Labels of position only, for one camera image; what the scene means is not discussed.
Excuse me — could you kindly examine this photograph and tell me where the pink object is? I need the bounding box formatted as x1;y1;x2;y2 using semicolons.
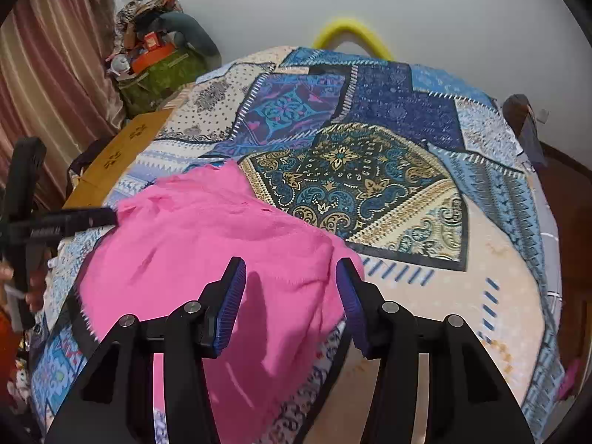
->
559;358;582;401

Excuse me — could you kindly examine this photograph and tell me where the yellow wooden lap desk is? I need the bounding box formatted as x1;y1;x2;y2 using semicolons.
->
62;108;174;209

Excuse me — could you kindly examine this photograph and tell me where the pink striped curtain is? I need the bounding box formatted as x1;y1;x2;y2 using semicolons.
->
0;0;128;209

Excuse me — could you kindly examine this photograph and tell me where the green storage box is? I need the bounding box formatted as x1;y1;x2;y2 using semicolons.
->
118;51;209;118

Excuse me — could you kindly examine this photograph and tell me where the person's left hand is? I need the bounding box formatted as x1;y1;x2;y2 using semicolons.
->
25;261;51;314

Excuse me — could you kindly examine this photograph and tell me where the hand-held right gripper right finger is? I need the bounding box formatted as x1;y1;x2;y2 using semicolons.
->
335;256;530;444

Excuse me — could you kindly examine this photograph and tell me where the grey bag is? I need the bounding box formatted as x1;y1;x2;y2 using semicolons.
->
503;94;547;169

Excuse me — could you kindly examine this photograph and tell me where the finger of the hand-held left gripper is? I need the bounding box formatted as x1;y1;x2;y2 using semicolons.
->
65;208;117;234

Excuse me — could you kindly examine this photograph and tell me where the orange box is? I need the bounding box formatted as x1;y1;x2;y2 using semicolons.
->
129;44;179;75

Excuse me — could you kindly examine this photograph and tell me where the yellow foam tube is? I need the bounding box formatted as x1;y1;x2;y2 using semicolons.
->
312;17;395;62

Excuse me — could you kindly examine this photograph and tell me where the blue patchwork blanket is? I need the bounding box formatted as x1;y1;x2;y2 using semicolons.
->
28;46;567;444

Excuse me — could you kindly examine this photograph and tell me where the grey plush toy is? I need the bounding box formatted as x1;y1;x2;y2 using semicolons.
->
157;11;222;65

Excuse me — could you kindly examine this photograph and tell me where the person's orange garment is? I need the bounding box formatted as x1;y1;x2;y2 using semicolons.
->
0;307;28;380

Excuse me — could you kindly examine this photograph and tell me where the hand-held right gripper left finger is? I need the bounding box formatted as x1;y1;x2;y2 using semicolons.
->
44;256;248;444

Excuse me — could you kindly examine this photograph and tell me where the pink button shirt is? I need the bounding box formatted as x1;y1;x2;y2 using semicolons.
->
76;159;366;444

